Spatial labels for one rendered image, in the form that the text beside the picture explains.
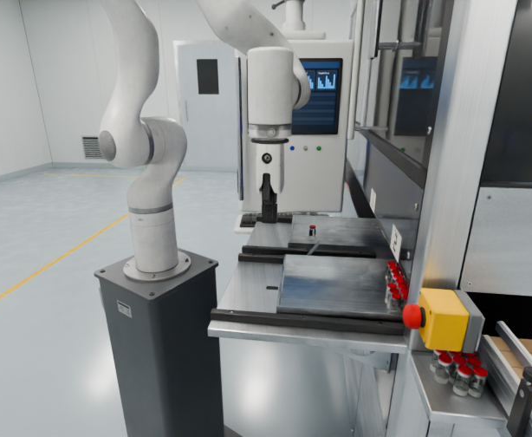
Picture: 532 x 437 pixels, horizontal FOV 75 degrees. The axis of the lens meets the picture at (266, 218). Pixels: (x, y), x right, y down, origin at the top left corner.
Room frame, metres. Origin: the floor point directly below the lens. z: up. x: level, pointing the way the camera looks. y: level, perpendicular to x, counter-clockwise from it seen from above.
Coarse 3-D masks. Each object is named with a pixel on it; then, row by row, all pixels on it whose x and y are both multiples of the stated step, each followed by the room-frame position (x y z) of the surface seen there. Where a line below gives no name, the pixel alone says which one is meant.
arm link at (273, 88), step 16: (256, 48) 0.67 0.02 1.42; (272, 48) 0.66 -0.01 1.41; (256, 64) 0.67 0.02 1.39; (272, 64) 0.66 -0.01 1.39; (288, 64) 0.67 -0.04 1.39; (256, 80) 0.67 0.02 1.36; (272, 80) 0.66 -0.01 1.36; (288, 80) 0.67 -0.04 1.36; (256, 96) 0.67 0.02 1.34; (272, 96) 0.66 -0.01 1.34; (288, 96) 0.67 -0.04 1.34; (256, 112) 0.67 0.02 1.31; (272, 112) 0.66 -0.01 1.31; (288, 112) 0.67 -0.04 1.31
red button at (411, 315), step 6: (408, 306) 0.49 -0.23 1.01; (414, 306) 0.49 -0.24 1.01; (408, 312) 0.48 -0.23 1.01; (414, 312) 0.48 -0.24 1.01; (420, 312) 0.48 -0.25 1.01; (408, 318) 0.47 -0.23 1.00; (414, 318) 0.47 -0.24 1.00; (420, 318) 0.47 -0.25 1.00; (408, 324) 0.47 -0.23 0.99; (414, 324) 0.47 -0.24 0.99; (420, 324) 0.47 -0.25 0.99
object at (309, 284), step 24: (288, 264) 0.89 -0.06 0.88; (312, 264) 0.88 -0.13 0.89; (336, 264) 0.87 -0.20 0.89; (360, 264) 0.87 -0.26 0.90; (384, 264) 0.86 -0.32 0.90; (288, 288) 0.76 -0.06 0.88; (312, 288) 0.76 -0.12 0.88; (336, 288) 0.76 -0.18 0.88; (360, 288) 0.76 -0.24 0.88; (384, 288) 0.76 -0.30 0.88; (288, 312) 0.63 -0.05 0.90; (312, 312) 0.63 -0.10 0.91; (336, 312) 0.62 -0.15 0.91; (360, 312) 0.62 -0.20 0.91; (384, 312) 0.61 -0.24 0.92
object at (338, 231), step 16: (304, 224) 1.22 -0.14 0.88; (320, 224) 1.22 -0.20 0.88; (336, 224) 1.21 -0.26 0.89; (352, 224) 1.20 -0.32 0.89; (368, 224) 1.19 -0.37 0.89; (304, 240) 1.07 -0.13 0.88; (320, 240) 1.07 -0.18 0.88; (336, 240) 1.07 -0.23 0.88; (352, 240) 1.07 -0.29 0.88; (368, 240) 1.07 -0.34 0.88; (384, 240) 1.07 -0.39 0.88; (384, 256) 0.94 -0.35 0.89
